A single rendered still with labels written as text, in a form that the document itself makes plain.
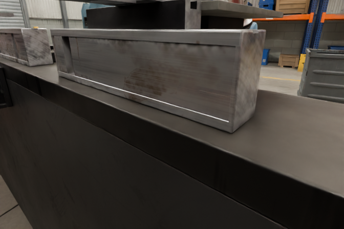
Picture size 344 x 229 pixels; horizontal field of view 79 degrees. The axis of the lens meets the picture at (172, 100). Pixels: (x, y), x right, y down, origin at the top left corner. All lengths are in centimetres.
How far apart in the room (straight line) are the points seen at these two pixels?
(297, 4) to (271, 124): 607
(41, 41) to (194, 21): 50
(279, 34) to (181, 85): 666
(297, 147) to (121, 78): 23
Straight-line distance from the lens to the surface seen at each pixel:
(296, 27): 686
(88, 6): 802
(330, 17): 581
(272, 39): 687
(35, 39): 67
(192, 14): 25
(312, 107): 32
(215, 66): 20
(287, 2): 629
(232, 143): 20
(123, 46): 29
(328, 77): 285
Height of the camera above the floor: 97
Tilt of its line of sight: 19 degrees down
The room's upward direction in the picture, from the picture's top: straight up
